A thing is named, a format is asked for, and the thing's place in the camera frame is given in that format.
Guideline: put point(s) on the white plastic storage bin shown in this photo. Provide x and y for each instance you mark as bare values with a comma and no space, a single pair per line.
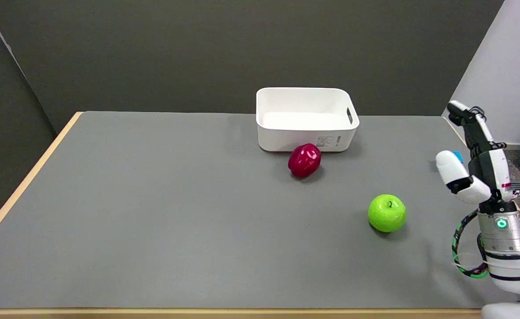
306,119

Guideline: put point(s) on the red apple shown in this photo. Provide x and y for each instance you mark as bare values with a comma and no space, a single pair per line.
304,160

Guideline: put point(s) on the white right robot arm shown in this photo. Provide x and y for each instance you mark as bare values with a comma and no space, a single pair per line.
508,252

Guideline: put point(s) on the grey table mat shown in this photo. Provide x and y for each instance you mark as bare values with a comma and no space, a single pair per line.
224,208

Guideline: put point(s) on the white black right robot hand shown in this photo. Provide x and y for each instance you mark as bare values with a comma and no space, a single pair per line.
488,170

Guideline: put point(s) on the green apple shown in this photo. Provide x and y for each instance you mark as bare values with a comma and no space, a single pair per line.
387,213

